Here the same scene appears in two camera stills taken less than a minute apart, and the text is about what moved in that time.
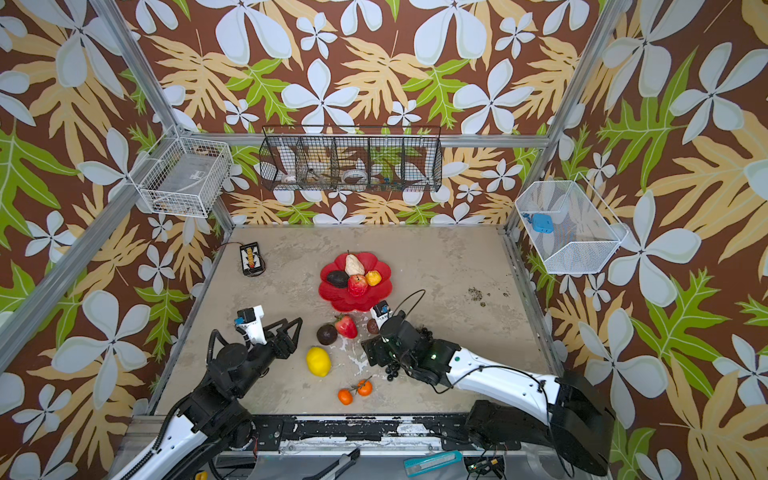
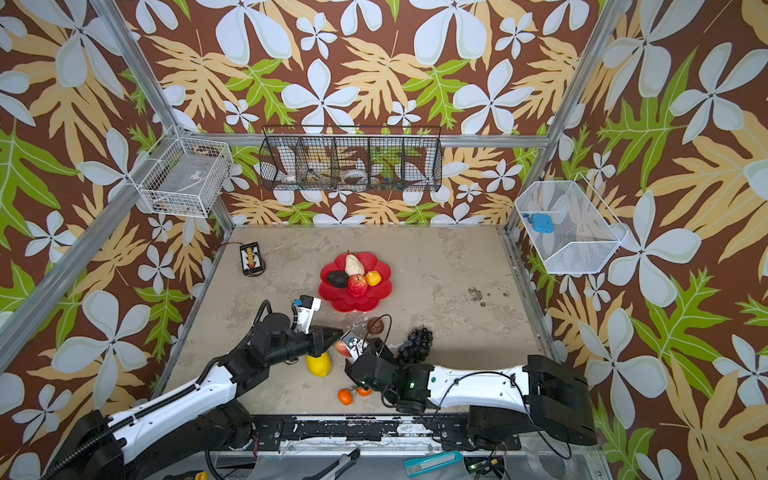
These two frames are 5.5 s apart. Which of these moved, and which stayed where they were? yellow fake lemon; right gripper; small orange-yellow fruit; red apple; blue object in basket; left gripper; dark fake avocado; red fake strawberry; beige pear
Moved: right gripper; left gripper; red fake strawberry
Stayed: blue object in basket; small orange-yellow fruit; beige pear; red apple; dark fake avocado; yellow fake lemon
